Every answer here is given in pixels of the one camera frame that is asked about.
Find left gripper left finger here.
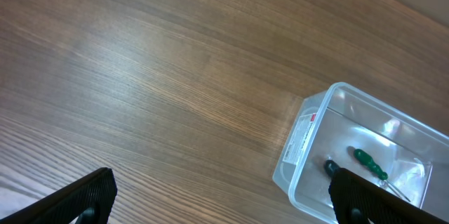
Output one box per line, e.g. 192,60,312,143
1,167,118,224

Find black red screwdriver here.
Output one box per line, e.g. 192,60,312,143
323,159,340,178

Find green handled screwdriver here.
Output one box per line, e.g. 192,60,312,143
353,149,410,202

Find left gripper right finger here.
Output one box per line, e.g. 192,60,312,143
328,168,447,224

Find clear plastic container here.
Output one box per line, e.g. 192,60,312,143
273,82,448,223

